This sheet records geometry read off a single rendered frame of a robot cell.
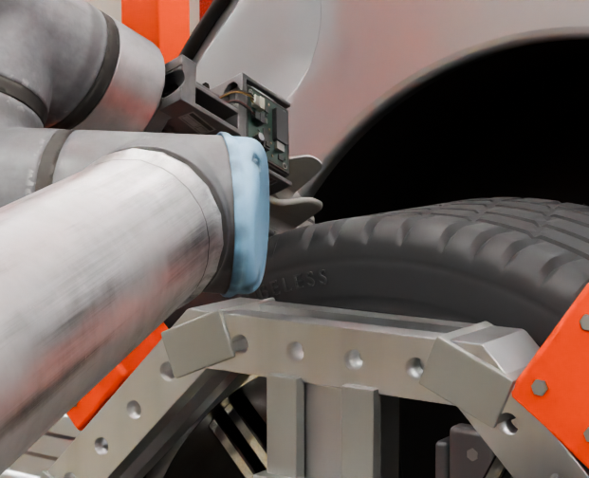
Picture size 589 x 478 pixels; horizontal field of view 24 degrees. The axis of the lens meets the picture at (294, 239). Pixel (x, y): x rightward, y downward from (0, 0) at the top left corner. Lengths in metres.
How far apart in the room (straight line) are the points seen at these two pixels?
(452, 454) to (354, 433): 0.60
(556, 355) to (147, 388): 0.31
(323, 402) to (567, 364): 0.18
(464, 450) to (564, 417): 0.65
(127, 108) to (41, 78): 0.07
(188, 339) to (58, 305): 0.44
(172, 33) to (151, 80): 3.59
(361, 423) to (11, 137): 0.28
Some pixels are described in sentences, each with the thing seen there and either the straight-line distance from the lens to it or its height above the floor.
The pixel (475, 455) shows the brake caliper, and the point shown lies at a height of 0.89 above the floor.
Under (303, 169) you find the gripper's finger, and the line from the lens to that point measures 1.05.
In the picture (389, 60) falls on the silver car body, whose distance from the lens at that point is 1.37.
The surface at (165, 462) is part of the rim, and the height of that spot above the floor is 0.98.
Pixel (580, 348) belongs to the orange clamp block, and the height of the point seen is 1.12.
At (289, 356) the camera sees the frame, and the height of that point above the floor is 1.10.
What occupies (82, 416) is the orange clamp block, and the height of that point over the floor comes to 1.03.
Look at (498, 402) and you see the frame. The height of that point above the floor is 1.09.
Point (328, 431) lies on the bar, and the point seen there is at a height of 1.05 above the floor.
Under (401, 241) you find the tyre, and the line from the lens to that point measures 0.94.
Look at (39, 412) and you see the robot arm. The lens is 0.49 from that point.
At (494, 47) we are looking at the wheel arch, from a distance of 1.32.
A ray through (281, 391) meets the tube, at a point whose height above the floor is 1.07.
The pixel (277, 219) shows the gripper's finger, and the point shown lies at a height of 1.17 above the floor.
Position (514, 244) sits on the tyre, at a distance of 0.92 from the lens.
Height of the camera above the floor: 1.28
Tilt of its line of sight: 7 degrees down
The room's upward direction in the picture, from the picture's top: straight up
